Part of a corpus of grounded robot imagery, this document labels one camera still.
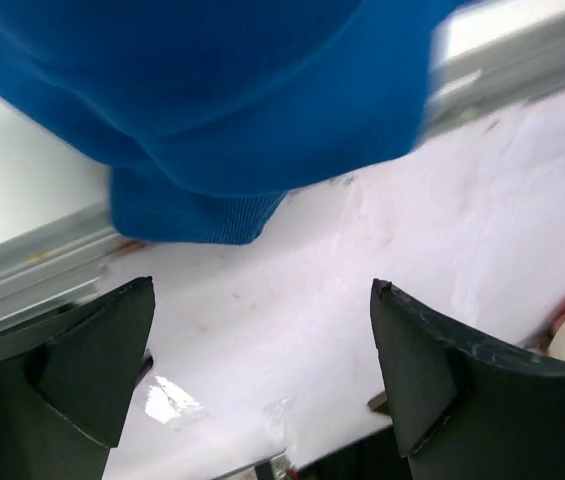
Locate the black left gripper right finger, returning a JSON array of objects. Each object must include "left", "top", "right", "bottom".
[{"left": 370, "top": 280, "right": 565, "bottom": 479}]

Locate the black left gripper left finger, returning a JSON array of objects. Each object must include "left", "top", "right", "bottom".
[{"left": 0, "top": 277, "right": 156, "bottom": 479}]

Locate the blue zip jacket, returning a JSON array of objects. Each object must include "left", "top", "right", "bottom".
[{"left": 0, "top": 0, "right": 460, "bottom": 245}]

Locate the aluminium front rail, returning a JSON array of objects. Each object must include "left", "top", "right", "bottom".
[{"left": 0, "top": 1, "right": 565, "bottom": 331}]

